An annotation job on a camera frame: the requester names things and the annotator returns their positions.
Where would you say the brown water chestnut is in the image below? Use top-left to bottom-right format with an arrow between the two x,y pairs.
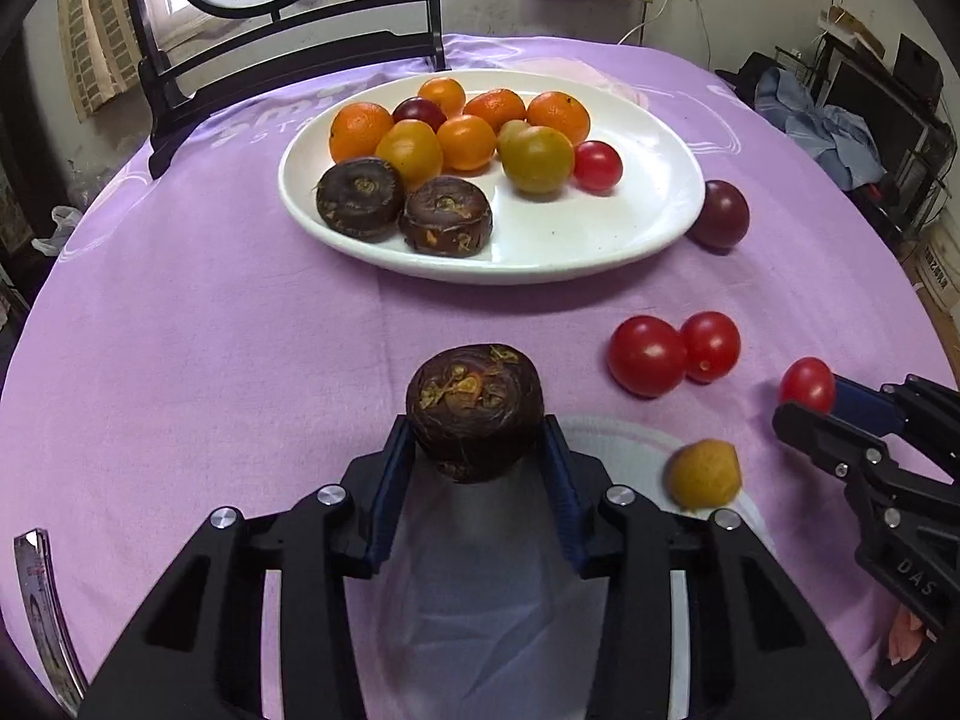
315,157 -> 407,243
405,343 -> 545,484
399,175 -> 494,257

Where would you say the person's right hand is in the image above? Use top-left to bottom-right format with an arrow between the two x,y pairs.
887,606 -> 940,666

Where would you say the white cable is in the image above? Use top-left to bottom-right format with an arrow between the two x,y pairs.
616,0 -> 677,47

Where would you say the large dark purple tomato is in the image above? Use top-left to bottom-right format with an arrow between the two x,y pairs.
391,96 -> 449,133

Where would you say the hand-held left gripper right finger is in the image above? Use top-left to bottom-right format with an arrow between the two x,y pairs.
540,416 -> 872,720

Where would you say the greenish yellow tangerine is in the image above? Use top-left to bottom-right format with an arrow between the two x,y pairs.
498,124 -> 576,196

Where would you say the red cherry tomato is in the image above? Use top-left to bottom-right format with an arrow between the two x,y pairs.
607,315 -> 689,398
573,140 -> 624,192
778,356 -> 837,415
679,310 -> 743,384

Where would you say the black monitor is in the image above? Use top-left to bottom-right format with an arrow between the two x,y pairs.
820,52 -> 950,190

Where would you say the blue cloth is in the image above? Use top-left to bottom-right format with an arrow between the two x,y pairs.
753,66 -> 887,193

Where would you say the cardboard box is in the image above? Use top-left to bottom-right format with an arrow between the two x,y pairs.
817,6 -> 887,58

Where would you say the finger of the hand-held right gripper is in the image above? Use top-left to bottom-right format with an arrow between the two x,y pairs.
772,402 -> 905,485
829,373 -> 960,460

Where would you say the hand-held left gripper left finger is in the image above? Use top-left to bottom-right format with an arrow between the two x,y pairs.
79,416 -> 417,720

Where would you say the black cloth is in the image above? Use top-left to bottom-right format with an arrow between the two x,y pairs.
712,52 -> 790,115

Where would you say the black speaker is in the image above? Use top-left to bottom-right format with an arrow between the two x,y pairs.
895,33 -> 945,103

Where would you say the yellow orange tangerine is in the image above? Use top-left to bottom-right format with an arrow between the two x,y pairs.
374,119 -> 445,189

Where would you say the black framed round painted screen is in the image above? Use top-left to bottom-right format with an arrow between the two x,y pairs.
137,0 -> 446,179

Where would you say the white plastic bag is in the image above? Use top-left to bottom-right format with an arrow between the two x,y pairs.
30,205 -> 81,257

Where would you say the small orange tangerine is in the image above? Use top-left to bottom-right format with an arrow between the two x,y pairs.
436,114 -> 497,172
463,88 -> 527,133
417,76 -> 467,119

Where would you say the white bucket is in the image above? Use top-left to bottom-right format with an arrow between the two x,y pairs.
918,225 -> 960,310

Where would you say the small dark purple tomato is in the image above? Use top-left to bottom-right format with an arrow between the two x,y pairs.
687,179 -> 751,251

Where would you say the white oval plate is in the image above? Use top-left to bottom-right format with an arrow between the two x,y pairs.
277,70 -> 707,286

